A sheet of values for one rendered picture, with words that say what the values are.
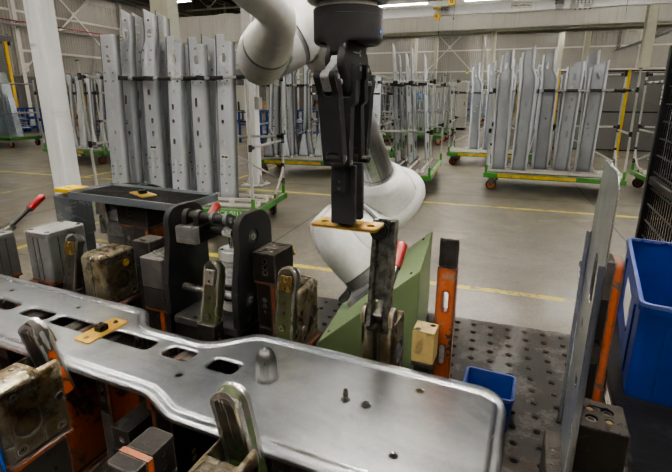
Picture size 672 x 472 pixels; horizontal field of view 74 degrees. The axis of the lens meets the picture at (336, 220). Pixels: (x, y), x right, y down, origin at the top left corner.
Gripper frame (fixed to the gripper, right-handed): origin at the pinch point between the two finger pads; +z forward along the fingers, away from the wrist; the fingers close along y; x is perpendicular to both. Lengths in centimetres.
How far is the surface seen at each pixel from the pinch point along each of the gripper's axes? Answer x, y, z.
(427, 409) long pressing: 10.5, -2.4, 28.9
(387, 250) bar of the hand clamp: 0.5, -15.4, 12.3
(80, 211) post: -92, -33, 19
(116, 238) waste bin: -259, -180, 91
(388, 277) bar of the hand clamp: 1.3, -13.8, 16.1
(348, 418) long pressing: 1.6, 3.4, 28.9
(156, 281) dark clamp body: -49, -16, 26
